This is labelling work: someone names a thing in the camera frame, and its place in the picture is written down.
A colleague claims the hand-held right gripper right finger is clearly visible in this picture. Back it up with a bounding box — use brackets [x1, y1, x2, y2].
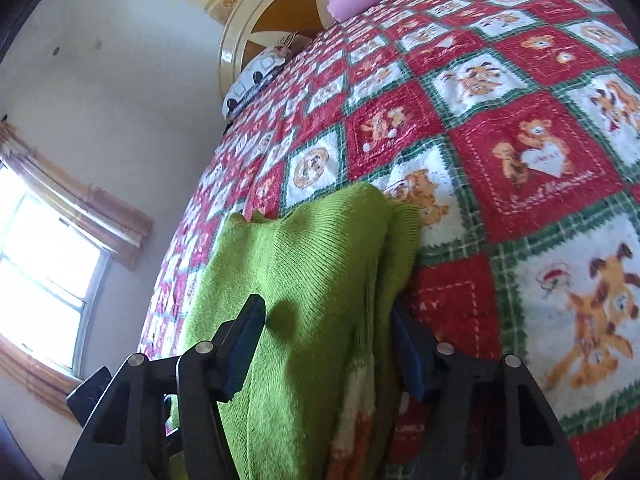
[390, 305, 583, 480]

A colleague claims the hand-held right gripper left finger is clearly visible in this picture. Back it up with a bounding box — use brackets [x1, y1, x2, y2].
[62, 294, 267, 480]

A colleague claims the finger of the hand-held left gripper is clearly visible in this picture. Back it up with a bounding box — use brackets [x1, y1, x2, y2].
[66, 366, 113, 428]

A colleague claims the green striped knit sweater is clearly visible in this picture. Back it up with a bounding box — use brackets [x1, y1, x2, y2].
[170, 182, 423, 480]

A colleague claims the window with brown curtain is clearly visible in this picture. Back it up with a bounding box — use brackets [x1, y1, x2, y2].
[0, 120, 156, 421]

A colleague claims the red checked printed blanket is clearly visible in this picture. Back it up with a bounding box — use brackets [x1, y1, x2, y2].
[137, 0, 640, 480]

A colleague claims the white patterned pillow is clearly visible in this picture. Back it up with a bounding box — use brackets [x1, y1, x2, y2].
[222, 42, 293, 118]

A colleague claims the cream and brown headboard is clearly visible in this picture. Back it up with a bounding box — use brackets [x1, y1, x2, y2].
[218, 0, 346, 106]

